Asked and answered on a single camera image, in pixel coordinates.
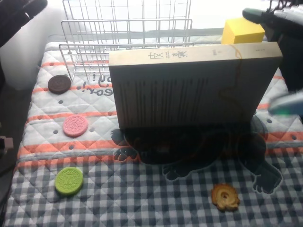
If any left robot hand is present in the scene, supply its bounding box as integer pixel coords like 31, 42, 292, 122
0, 0, 48, 48

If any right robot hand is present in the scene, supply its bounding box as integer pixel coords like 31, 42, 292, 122
241, 0, 303, 118

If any grey hardcover book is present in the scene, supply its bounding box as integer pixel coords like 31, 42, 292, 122
108, 41, 284, 130

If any yellow cube block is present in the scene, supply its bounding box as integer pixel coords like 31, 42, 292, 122
221, 17, 266, 45

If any brown sandwich cookie toy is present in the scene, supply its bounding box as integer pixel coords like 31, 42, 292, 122
47, 74, 71, 95

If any pink sandwich cookie toy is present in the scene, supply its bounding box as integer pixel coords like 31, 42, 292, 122
63, 114, 89, 138

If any small brown box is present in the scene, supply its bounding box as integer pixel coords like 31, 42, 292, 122
0, 135, 14, 155

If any golden butter cookie toy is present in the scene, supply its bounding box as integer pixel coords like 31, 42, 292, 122
211, 183, 241, 212

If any green sandwich cookie toy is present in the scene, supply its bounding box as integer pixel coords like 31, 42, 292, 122
54, 166, 84, 196

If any grey quilt with bear print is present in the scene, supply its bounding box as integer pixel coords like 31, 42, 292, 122
4, 35, 303, 227

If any white wire rack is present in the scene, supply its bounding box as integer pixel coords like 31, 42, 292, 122
58, 0, 195, 82

